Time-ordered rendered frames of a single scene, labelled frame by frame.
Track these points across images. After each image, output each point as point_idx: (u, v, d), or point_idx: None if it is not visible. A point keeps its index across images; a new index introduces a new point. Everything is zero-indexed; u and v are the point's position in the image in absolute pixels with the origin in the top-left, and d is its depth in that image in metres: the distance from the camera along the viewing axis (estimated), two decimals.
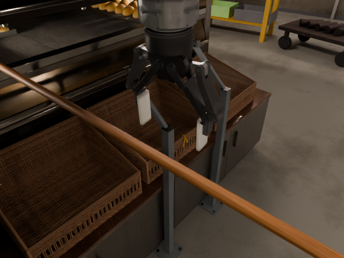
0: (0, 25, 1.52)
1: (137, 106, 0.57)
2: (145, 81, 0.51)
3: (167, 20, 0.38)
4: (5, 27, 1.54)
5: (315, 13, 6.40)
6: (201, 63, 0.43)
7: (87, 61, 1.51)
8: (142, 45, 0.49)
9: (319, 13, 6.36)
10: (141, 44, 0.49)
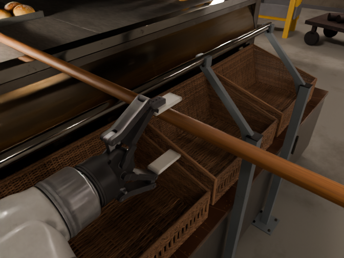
0: (24, 5, 1.22)
1: (158, 97, 0.50)
2: None
3: None
4: (30, 8, 1.23)
5: (335, 7, 6.10)
6: None
7: (133, 50, 1.20)
8: (105, 143, 0.42)
9: (340, 8, 6.05)
10: (106, 141, 0.42)
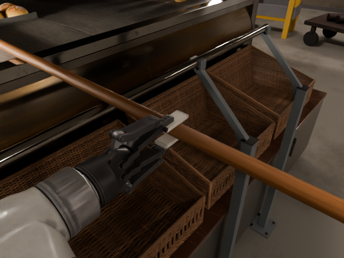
0: (17, 6, 1.20)
1: (167, 115, 0.54)
2: (135, 138, 0.50)
3: None
4: (23, 9, 1.22)
5: (335, 8, 6.08)
6: (121, 191, 0.51)
7: (128, 52, 1.19)
8: (114, 137, 0.43)
9: (340, 8, 6.04)
10: (116, 135, 0.43)
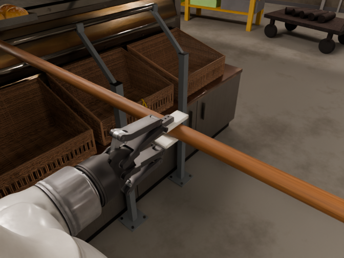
0: (17, 7, 1.20)
1: (167, 115, 0.54)
2: (135, 138, 0.50)
3: None
4: (23, 11, 1.22)
5: (304, 4, 6.42)
6: (121, 191, 0.50)
7: (45, 24, 1.52)
8: (114, 136, 0.43)
9: (308, 4, 6.37)
10: (117, 134, 0.43)
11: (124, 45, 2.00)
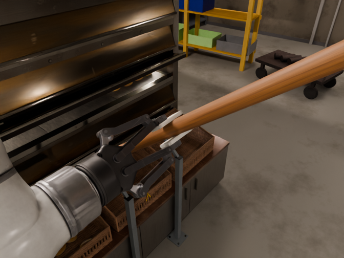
0: None
1: (160, 117, 0.56)
2: None
3: None
4: None
5: (295, 37, 6.86)
6: (137, 197, 0.47)
7: (71, 136, 1.97)
8: (99, 134, 0.46)
9: (299, 38, 6.82)
10: (100, 130, 0.46)
11: (131, 132, 2.45)
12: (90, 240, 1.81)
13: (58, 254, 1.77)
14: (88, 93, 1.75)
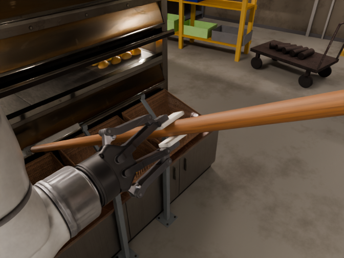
0: None
1: (162, 116, 0.55)
2: None
3: None
4: None
5: (292, 29, 6.84)
6: (133, 197, 0.48)
7: (56, 110, 1.94)
8: (102, 133, 0.45)
9: (296, 30, 6.79)
10: (103, 130, 0.45)
11: (119, 111, 2.42)
12: None
13: None
14: (71, 63, 1.72)
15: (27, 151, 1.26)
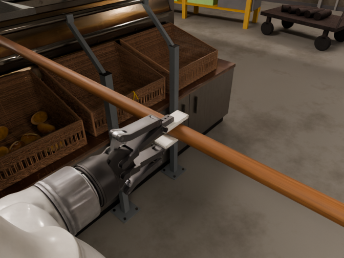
0: None
1: (167, 115, 0.54)
2: (135, 138, 0.50)
3: None
4: None
5: (301, 2, 6.43)
6: (121, 191, 0.51)
7: (37, 17, 1.54)
8: (114, 137, 0.43)
9: (306, 2, 6.39)
10: (116, 134, 0.43)
11: (116, 40, 2.02)
12: (57, 139, 1.38)
13: None
14: None
15: None
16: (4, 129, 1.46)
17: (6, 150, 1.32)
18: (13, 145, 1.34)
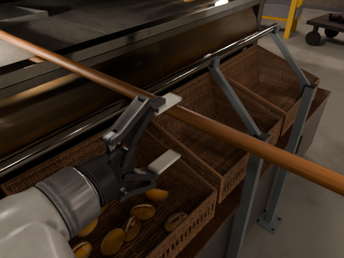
0: None
1: (158, 97, 0.50)
2: None
3: None
4: None
5: (336, 8, 6.11)
6: None
7: (140, 50, 1.22)
8: (106, 143, 0.42)
9: (341, 8, 6.07)
10: (106, 141, 0.42)
11: (207, 68, 1.70)
12: (183, 215, 1.06)
13: (131, 237, 1.01)
14: None
15: None
16: None
17: (123, 234, 1.00)
18: (129, 226, 1.02)
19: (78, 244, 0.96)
